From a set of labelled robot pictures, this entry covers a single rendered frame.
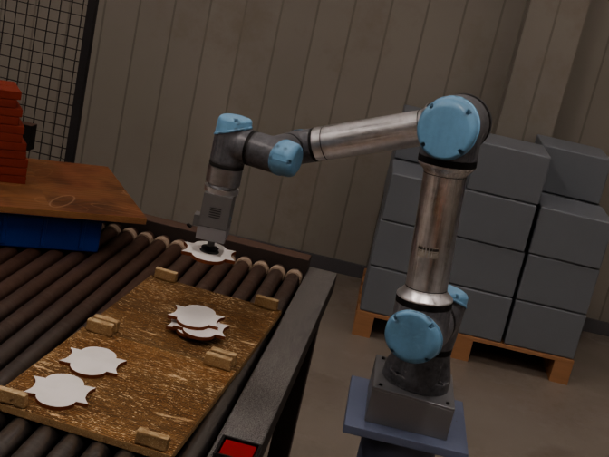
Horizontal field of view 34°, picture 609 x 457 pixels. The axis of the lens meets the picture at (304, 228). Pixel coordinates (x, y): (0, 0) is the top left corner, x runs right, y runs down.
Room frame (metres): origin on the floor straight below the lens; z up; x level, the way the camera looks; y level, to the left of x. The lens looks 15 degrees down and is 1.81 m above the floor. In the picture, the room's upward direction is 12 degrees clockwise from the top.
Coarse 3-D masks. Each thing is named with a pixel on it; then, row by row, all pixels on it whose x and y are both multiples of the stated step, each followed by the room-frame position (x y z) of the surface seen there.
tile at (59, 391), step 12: (36, 384) 1.69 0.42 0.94; (48, 384) 1.70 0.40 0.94; (60, 384) 1.71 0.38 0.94; (72, 384) 1.72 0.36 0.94; (36, 396) 1.65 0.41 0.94; (48, 396) 1.66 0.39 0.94; (60, 396) 1.67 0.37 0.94; (72, 396) 1.68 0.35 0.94; (84, 396) 1.69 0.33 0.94; (48, 408) 1.63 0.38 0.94; (60, 408) 1.63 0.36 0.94
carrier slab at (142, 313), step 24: (144, 288) 2.32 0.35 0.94; (168, 288) 2.36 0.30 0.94; (192, 288) 2.39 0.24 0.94; (120, 312) 2.14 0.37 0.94; (144, 312) 2.17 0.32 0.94; (168, 312) 2.20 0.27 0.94; (216, 312) 2.27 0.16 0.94; (240, 312) 2.30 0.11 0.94; (264, 312) 2.34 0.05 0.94; (120, 336) 2.01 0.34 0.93; (144, 336) 2.03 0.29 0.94; (168, 336) 2.06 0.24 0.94; (240, 336) 2.15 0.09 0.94; (264, 336) 2.20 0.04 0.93; (240, 360) 2.02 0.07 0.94
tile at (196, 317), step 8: (176, 312) 2.13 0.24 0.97; (184, 312) 2.14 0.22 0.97; (192, 312) 2.15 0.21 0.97; (200, 312) 2.16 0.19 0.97; (208, 312) 2.17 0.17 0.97; (184, 320) 2.09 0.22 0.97; (192, 320) 2.10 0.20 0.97; (200, 320) 2.11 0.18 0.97; (208, 320) 2.12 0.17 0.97; (216, 320) 2.13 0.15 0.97; (192, 328) 2.07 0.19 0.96; (200, 328) 2.08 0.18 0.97; (216, 328) 2.10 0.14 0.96
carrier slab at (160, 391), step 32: (64, 352) 1.87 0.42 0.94; (128, 352) 1.94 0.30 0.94; (160, 352) 1.97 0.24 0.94; (32, 384) 1.71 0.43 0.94; (96, 384) 1.76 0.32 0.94; (128, 384) 1.79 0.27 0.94; (160, 384) 1.82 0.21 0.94; (192, 384) 1.85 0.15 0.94; (224, 384) 1.88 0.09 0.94; (32, 416) 1.60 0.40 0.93; (64, 416) 1.61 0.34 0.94; (96, 416) 1.64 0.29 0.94; (128, 416) 1.66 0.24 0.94; (160, 416) 1.69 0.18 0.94; (192, 416) 1.72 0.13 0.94; (128, 448) 1.57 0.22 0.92
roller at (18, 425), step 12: (180, 264) 2.61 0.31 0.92; (192, 264) 2.70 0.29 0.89; (180, 276) 2.58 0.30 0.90; (12, 420) 1.60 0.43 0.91; (24, 420) 1.60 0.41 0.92; (0, 432) 1.55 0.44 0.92; (12, 432) 1.55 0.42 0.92; (24, 432) 1.58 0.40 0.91; (0, 444) 1.51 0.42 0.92; (12, 444) 1.53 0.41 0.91; (0, 456) 1.48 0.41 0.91
